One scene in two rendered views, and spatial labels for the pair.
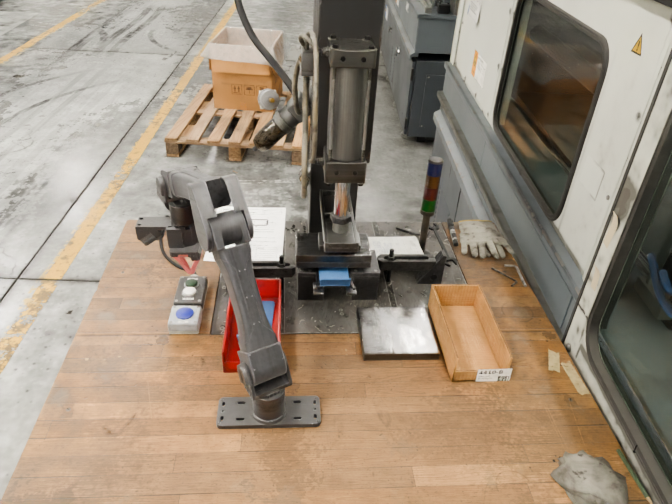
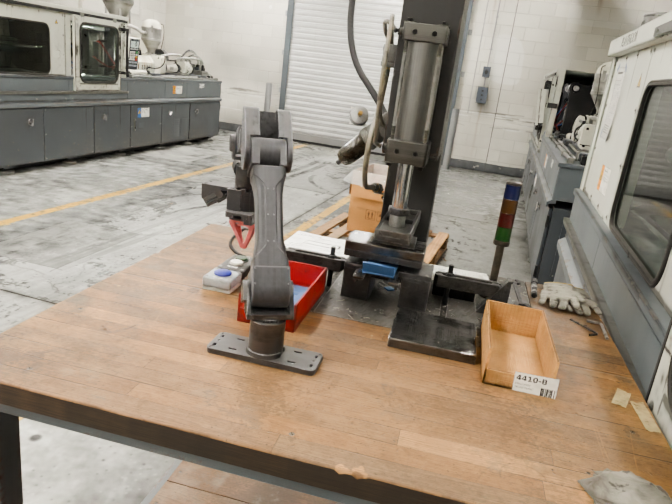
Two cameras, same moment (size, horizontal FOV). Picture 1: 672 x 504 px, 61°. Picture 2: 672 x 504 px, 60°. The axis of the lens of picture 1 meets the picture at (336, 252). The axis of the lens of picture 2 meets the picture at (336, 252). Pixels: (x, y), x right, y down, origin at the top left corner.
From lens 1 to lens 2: 0.49 m
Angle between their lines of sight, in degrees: 23
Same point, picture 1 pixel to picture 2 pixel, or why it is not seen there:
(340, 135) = (405, 112)
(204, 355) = (226, 307)
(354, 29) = (434, 19)
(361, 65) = (431, 39)
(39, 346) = not seen: hidden behind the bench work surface
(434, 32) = (575, 182)
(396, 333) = (432, 332)
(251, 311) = (268, 228)
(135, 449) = (120, 344)
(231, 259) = (263, 175)
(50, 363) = not seen: hidden behind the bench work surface
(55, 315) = not seen: hidden behind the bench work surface
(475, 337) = (526, 358)
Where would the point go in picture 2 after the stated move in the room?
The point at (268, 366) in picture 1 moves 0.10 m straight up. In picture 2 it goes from (270, 285) to (276, 229)
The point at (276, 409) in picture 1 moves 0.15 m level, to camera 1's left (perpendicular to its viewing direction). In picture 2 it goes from (269, 341) to (194, 320)
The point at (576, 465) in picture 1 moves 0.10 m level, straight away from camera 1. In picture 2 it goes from (616, 478) to (652, 457)
